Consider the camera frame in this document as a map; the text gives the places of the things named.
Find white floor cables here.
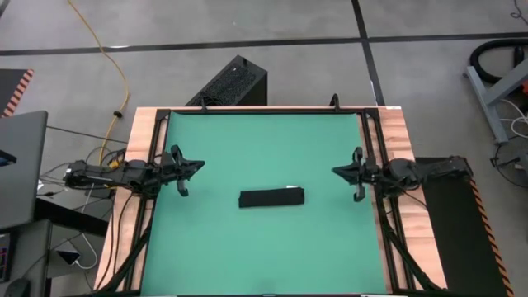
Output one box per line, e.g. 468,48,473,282
497,97,528,139

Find black hose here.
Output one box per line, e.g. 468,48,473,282
469,38,528,86

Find black computer mouse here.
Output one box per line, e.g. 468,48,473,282
2,277,32,297

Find black phone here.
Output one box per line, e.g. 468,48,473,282
55,248,83,267

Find grey laptop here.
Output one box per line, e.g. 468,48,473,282
0,109,50,232

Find green table mat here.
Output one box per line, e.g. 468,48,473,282
139,111,389,295

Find grey metal stand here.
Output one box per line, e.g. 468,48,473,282
464,57,528,145

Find black computer tower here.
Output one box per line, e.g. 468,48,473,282
185,54,268,107

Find long yellow extension cable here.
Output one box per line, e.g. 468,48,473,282
65,0,131,166

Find black towel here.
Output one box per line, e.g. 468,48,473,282
238,186,306,209

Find white charging cable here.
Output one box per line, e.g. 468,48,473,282
73,233,100,271

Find teal work table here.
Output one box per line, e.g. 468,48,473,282
97,105,449,297

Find black looped floor cable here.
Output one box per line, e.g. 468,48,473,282
490,135,528,191

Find black cable bundle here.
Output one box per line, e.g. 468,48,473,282
39,146,129,199

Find black hazard-striped floor mat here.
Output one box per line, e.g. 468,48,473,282
0,68,35,119
414,156,516,297

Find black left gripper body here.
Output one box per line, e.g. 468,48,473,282
158,144,190,198

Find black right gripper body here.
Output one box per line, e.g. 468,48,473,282
352,147,384,203

